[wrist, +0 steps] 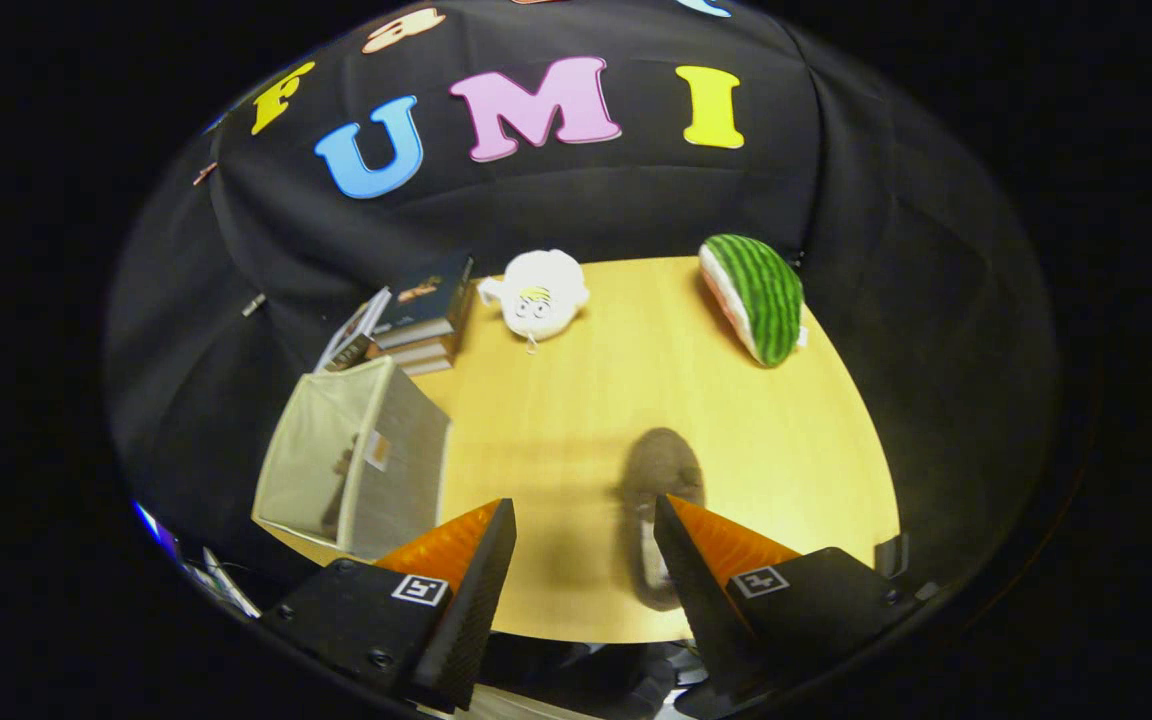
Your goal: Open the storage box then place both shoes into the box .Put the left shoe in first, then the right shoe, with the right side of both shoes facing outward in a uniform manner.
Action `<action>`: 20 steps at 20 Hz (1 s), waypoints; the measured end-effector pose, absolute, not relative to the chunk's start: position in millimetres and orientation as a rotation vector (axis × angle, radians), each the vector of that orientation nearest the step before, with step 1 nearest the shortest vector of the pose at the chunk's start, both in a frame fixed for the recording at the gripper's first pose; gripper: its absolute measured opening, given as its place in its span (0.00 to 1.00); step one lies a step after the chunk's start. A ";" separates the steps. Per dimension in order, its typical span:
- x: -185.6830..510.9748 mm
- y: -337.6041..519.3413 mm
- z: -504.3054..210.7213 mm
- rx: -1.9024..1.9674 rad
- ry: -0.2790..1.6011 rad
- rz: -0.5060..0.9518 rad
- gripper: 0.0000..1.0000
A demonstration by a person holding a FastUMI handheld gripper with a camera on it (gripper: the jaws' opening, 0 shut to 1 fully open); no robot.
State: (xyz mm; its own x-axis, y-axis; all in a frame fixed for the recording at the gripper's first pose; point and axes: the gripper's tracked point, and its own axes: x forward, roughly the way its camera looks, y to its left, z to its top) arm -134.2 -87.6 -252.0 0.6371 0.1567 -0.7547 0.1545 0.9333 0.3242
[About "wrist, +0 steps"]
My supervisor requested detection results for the brown cover book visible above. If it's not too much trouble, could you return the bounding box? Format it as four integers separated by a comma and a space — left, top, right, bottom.
366, 335, 457, 366

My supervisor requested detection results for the white cover book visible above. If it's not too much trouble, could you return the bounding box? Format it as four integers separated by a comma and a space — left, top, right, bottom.
314, 287, 393, 373

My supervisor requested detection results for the grey fabric storage box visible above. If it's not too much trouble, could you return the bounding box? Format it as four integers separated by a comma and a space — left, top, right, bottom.
252, 356, 453, 563

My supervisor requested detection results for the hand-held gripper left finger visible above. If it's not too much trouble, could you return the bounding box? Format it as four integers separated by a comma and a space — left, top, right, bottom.
259, 497, 519, 714

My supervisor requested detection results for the white plush toy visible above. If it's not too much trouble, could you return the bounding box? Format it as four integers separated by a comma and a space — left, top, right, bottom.
477, 249, 591, 353

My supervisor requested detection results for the lit computer monitor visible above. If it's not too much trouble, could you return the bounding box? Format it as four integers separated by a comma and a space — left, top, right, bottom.
133, 500, 182, 561

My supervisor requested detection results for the dark blue book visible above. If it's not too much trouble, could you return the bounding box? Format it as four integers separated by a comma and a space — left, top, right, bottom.
371, 253, 475, 351

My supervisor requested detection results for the black backdrop cloth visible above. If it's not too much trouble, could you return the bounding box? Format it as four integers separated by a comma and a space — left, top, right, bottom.
104, 0, 1062, 641

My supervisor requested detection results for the white desk clutter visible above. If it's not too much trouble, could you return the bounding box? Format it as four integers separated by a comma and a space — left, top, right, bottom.
181, 545, 262, 621

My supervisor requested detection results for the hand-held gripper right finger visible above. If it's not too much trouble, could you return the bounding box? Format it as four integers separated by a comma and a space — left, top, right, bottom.
652, 493, 924, 701

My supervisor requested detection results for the watermelon slice plush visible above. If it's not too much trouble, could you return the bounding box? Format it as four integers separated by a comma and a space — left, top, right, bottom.
698, 234, 809, 369

